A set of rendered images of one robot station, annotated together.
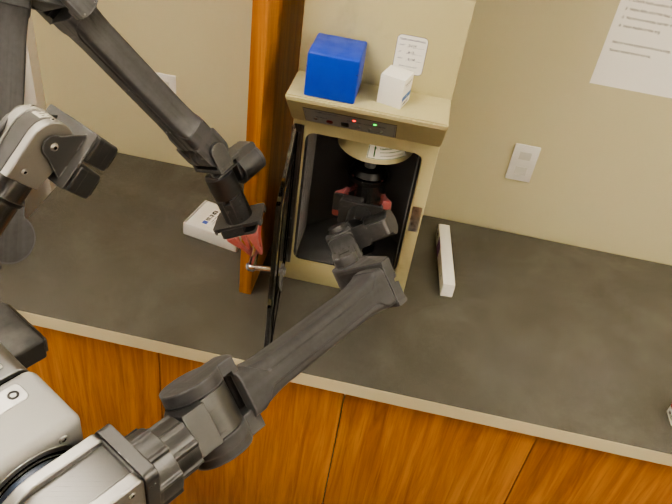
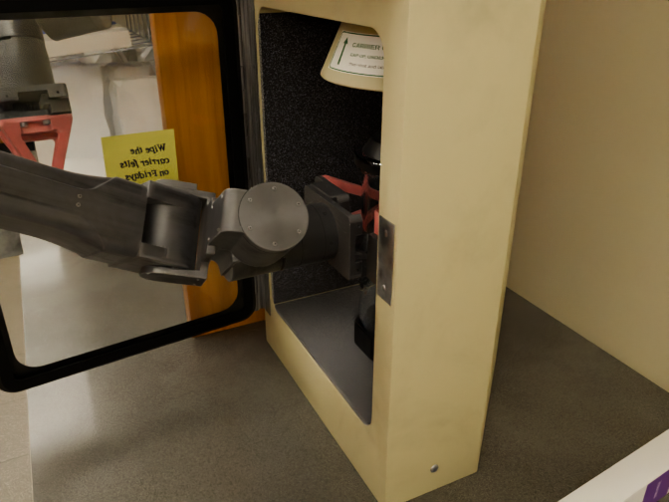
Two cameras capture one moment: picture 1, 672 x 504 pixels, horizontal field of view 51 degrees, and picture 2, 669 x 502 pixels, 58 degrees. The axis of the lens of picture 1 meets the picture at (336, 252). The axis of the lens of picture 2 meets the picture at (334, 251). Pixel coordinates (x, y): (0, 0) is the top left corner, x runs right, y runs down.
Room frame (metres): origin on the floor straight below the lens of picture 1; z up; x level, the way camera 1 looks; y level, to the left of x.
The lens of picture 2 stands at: (1.07, -0.51, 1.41)
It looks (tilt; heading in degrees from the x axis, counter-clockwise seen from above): 26 degrees down; 59
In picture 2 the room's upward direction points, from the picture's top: straight up
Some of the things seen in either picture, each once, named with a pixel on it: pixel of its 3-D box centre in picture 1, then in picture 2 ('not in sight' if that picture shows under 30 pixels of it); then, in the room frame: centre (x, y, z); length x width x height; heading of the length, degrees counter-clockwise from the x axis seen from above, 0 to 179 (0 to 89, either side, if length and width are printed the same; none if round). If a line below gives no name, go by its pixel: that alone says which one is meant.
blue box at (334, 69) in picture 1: (335, 68); not in sight; (1.29, 0.06, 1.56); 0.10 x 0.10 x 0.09; 85
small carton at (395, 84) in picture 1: (395, 87); not in sight; (1.28, -0.06, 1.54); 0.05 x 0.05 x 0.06; 70
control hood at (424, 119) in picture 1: (366, 118); not in sight; (1.28, -0.02, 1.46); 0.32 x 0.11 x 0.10; 85
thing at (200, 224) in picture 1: (220, 225); not in sight; (1.49, 0.32, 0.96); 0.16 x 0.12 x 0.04; 74
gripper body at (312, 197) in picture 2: (358, 219); (308, 234); (1.33, -0.04, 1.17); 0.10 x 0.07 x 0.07; 86
